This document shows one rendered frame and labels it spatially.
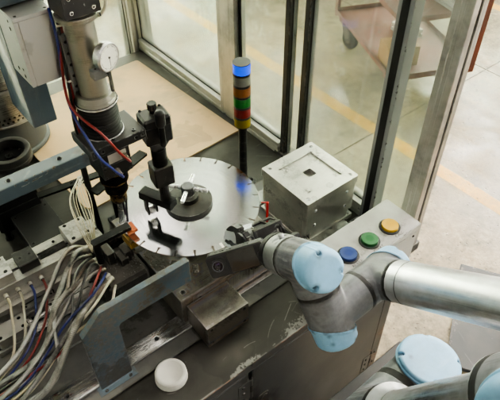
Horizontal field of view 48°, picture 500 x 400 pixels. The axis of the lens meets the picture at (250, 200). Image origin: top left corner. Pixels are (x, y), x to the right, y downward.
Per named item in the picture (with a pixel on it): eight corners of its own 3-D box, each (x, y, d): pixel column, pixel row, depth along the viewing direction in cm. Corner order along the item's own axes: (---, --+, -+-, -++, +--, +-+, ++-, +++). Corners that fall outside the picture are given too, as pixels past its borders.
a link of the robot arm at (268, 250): (278, 286, 97) (266, 243, 95) (267, 280, 101) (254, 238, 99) (314, 268, 100) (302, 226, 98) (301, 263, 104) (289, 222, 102)
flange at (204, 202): (163, 190, 136) (161, 182, 134) (208, 182, 137) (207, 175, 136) (168, 222, 128) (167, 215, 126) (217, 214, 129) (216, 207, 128)
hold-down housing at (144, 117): (170, 171, 122) (159, 92, 108) (179, 184, 119) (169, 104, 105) (146, 180, 119) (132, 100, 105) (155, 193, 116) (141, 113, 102)
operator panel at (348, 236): (377, 238, 151) (386, 198, 141) (409, 263, 145) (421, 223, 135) (300, 291, 139) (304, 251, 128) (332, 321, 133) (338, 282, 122)
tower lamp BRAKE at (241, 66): (243, 65, 142) (243, 55, 140) (254, 73, 140) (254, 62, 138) (228, 71, 140) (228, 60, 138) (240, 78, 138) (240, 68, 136)
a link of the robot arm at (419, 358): (461, 395, 109) (481, 359, 99) (417, 440, 103) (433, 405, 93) (411, 352, 115) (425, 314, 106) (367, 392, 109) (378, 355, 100)
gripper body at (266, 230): (276, 249, 115) (308, 260, 104) (240, 266, 112) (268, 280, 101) (266, 214, 113) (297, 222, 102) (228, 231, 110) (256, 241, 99)
